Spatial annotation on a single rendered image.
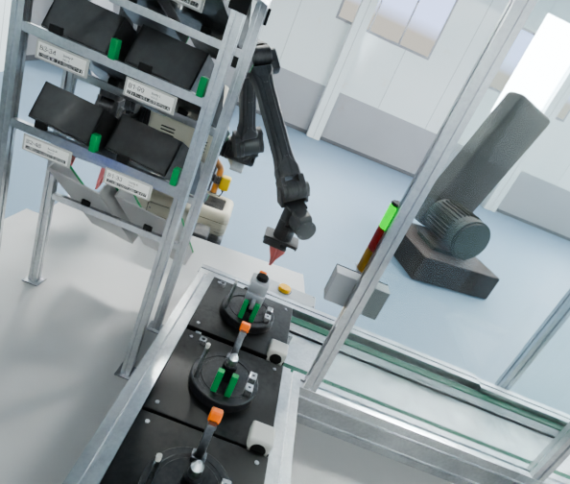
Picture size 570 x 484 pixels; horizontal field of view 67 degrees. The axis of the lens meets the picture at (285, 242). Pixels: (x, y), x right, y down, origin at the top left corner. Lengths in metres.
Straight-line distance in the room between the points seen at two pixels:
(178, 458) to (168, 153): 0.52
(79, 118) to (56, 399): 0.53
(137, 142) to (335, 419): 0.73
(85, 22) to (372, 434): 1.01
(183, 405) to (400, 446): 0.53
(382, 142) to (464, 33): 2.72
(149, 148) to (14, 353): 0.50
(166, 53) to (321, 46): 9.20
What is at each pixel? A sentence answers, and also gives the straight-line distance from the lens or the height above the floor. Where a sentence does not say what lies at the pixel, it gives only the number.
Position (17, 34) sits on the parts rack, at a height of 1.45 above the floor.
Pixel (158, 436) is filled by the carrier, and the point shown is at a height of 0.97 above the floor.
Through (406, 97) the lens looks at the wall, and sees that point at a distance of 10.37.
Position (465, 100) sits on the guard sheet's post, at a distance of 0.80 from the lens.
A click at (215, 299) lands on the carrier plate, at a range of 1.13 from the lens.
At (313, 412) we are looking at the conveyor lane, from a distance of 1.06.
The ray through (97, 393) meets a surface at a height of 0.86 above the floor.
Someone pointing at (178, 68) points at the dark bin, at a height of 1.49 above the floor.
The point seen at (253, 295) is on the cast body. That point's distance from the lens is 1.05.
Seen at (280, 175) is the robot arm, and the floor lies 1.29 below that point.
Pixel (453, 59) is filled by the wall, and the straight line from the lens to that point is 10.59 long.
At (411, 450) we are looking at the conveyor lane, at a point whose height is 0.91.
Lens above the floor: 1.60
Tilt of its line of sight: 23 degrees down
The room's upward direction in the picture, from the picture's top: 24 degrees clockwise
